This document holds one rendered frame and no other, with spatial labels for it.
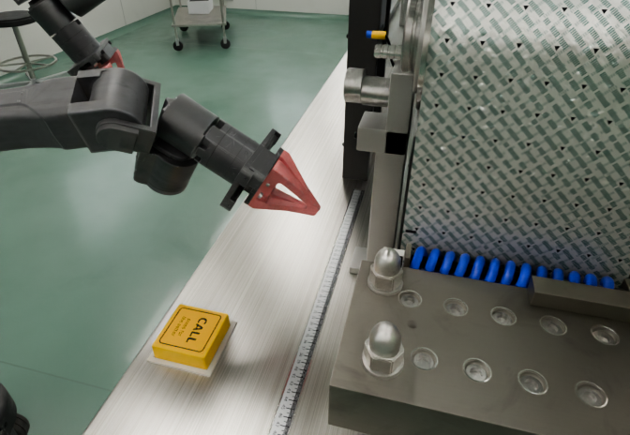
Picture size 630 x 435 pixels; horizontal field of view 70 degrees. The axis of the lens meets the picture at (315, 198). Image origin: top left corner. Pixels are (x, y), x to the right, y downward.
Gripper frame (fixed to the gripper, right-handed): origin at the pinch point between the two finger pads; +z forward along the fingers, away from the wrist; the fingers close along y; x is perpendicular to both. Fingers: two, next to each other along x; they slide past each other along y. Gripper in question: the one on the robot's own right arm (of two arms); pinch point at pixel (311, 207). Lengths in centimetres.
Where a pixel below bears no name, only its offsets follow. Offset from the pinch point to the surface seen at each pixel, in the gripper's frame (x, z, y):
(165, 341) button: -18.9, -5.7, 13.1
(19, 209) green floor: -187, -103, -104
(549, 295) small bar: 12.4, 22.3, 7.0
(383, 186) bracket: 3.8, 6.7, -7.2
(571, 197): 19.3, 19.1, 0.9
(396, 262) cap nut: 6.4, 8.6, 8.3
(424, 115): 17.4, 2.8, 0.8
